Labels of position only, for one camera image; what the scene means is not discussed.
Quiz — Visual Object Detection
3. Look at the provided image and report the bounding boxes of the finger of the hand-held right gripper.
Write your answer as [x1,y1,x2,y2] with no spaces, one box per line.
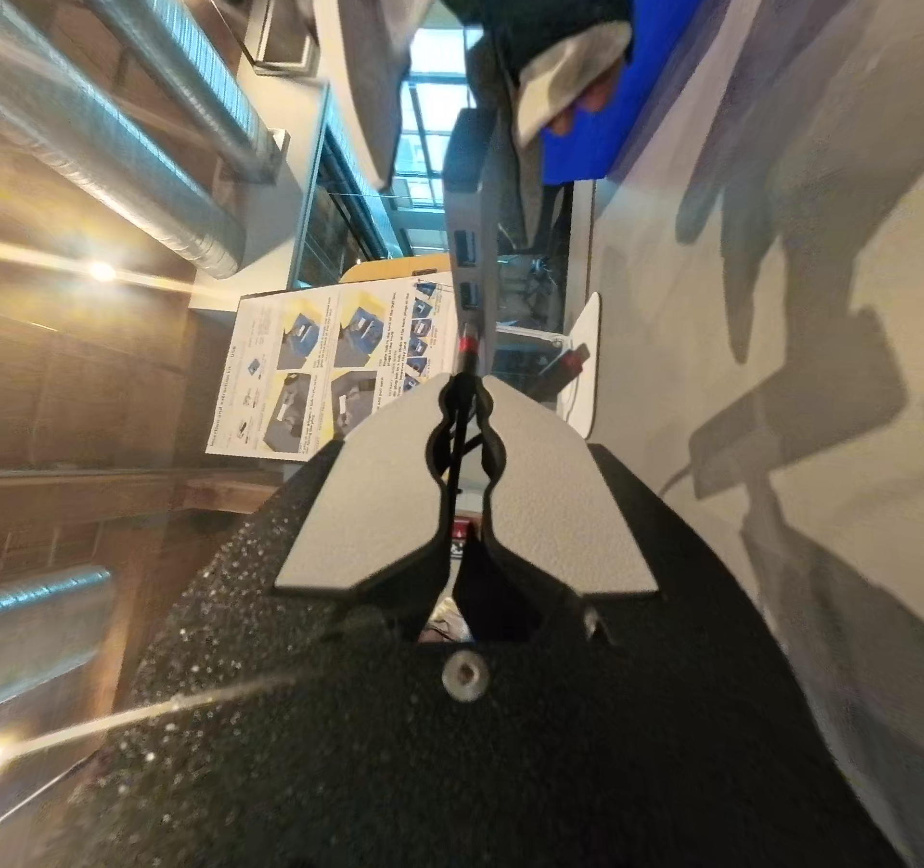
[316,0,436,194]
[464,43,546,248]

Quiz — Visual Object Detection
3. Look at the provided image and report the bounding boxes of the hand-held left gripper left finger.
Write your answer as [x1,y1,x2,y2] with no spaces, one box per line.
[273,374,463,595]

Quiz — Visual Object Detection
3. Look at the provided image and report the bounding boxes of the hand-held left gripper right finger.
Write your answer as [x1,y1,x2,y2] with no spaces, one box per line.
[476,374,661,599]

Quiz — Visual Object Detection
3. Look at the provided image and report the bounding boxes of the grey usb hub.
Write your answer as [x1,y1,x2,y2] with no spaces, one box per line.
[442,108,508,378]

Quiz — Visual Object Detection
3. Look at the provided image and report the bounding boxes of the black usb cable red collar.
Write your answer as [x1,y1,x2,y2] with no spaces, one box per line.
[442,315,486,522]

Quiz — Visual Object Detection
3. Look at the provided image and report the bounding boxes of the person's right hand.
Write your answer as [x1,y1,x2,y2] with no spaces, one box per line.
[541,61,626,137]

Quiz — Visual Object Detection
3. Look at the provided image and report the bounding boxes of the blue plastic bin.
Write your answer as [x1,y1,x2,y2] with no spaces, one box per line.
[540,0,746,186]

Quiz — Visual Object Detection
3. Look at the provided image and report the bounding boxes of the wooden backing board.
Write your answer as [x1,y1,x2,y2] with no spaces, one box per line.
[338,254,454,285]

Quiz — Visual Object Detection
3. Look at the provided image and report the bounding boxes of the printed instruction sheet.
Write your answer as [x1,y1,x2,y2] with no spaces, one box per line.
[204,272,463,462]

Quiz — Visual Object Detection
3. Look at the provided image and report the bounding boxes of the black wall speaker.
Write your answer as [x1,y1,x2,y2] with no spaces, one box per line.
[247,0,320,79]

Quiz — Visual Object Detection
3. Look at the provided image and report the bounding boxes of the red black cable plug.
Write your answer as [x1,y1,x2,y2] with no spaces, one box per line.
[554,347,591,394]

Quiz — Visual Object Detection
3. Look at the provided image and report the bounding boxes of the silver ventilation duct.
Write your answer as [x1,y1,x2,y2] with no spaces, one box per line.
[43,0,290,183]
[0,566,115,704]
[0,0,248,282]

